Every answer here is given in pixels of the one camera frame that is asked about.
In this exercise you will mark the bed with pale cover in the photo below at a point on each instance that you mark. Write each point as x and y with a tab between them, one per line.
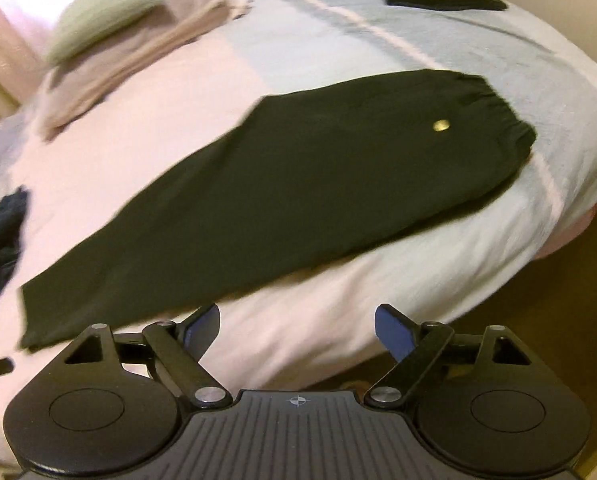
328	35

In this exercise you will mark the black pants gold button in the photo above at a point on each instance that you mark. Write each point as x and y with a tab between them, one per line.
303	185

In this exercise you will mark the green checked pillow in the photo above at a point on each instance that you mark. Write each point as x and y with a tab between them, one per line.
103	10

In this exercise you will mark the pink folded blanket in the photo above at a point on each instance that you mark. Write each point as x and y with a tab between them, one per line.
128	60

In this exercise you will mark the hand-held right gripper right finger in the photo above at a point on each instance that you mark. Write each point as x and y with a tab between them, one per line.
393	333

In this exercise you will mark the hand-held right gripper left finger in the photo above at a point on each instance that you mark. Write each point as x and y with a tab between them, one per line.
203	328

